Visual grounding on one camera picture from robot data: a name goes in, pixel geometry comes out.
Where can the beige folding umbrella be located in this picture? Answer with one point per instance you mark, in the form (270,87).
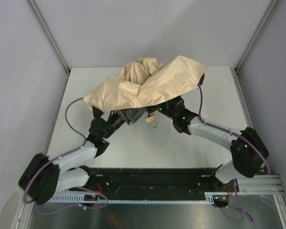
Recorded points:
(145,82)

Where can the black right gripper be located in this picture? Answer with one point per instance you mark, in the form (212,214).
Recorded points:
(153,109)

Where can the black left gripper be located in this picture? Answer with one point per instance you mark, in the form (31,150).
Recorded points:
(134,115)

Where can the aluminium corner post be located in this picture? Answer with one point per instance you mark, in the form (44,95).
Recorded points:
(47,33)
(265,19)

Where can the grey slotted cable duct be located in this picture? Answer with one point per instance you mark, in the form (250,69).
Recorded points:
(89,198)

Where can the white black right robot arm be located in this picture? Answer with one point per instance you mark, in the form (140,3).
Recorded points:
(247,149)

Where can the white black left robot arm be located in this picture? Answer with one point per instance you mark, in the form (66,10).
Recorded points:
(45,176)

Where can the left aluminium corner post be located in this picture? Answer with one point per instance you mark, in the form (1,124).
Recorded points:
(47,33)

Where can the right aluminium corner post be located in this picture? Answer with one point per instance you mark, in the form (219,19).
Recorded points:
(265,19)

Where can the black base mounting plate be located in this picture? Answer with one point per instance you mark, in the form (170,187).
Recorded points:
(149,182)

